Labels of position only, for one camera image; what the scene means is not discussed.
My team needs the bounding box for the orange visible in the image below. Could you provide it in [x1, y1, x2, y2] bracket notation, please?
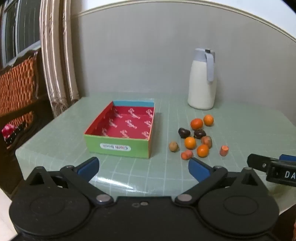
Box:
[197, 144, 209, 158]
[184, 137, 196, 150]
[203, 114, 214, 126]

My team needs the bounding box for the carrot piece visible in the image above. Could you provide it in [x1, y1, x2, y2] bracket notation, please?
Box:
[219, 145, 229, 157]
[181, 150, 193, 160]

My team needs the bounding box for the brown reddish fruit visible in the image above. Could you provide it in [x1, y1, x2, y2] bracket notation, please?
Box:
[201, 136, 212, 149]

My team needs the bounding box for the dark chestnut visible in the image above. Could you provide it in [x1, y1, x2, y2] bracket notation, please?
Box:
[178, 128, 191, 138]
[194, 128, 207, 140]

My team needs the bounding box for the large orange tangerine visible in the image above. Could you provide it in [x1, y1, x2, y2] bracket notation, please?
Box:
[190, 118, 203, 130]

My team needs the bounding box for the colourful cardboard box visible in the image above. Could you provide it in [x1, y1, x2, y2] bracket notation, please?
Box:
[84, 100, 155, 159]

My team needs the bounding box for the red checkered cloth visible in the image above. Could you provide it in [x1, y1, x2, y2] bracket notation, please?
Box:
[1, 123, 16, 140]

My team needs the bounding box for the cream thermos jug grey lid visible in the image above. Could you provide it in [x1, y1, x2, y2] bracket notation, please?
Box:
[188, 48, 217, 110]

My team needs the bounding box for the wooden chair orange cushion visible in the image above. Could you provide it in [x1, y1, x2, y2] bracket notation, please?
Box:
[1, 49, 54, 198]

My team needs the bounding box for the beige curtain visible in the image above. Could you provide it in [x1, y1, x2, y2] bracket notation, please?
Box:
[39, 0, 80, 117]

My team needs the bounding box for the window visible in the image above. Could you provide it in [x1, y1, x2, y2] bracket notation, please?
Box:
[1, 0, 41, 67]

